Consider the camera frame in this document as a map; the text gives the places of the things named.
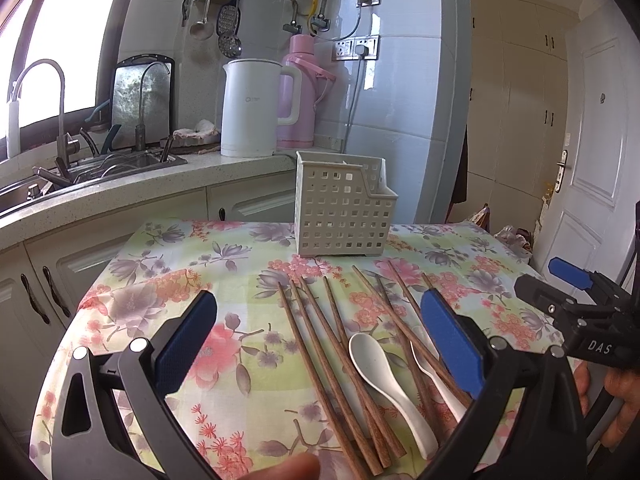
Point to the person's left hand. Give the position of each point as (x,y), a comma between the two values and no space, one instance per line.
(299,467)

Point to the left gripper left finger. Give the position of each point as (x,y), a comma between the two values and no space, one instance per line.
(90,440)

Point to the wall power socket strip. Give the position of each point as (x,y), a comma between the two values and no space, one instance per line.
(364,48)

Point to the hanging grater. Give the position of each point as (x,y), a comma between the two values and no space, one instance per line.
(228,20)

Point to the wooden chopstick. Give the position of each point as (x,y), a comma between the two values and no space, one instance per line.
(422,382)
(414,304)
(440,371)
(427,281)
(359,445)
(351,456)
(375,432)
(366,400)

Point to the white door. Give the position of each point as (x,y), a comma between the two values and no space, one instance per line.
(590,221)

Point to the speckled kitchen countertop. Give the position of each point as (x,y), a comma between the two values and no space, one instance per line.
(84,202)

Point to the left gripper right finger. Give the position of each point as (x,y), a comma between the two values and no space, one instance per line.
(548,436)

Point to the chrome kitchen faucet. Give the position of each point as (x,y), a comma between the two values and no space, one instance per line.
(43,101)

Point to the white electric kettle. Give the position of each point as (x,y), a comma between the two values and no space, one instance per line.
(250,117)

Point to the glass cutting board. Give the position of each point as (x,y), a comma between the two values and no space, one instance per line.
(158,102)

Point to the plastic bags on floor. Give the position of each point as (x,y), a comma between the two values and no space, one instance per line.
(519,241)

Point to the hanging slotted skimmer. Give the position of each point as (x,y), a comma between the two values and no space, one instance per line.
(230,46)

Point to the small black filter faucet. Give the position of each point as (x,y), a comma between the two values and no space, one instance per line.
(140,131)

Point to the white ceramic spoon small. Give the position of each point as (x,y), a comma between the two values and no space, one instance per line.
(456,408)

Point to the beige wardrobe cabinet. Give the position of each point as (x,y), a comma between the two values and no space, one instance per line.
(517,110)

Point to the stainless steel sink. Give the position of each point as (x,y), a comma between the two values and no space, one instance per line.
(44,184)

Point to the pink thermos flask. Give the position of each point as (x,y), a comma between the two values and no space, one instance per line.
(316,85)

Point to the white ceramic spoon large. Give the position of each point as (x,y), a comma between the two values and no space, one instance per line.
(371,363)

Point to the white kitchen base cabinets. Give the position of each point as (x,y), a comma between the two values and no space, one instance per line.
(44,279)

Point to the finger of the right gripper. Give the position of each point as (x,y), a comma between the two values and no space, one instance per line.
(546,298)
(577,277)

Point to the person's right hand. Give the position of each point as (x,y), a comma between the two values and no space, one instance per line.
(612,397)

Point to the floral tablecloth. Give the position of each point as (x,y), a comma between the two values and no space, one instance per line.
(247,402)

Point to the hanging metal ladle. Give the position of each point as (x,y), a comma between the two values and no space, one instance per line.
(202,28)

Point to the white perforated utensil basket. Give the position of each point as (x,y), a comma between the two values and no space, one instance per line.
(343,205)

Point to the cloth on plate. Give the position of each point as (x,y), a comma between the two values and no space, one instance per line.
(202,134)

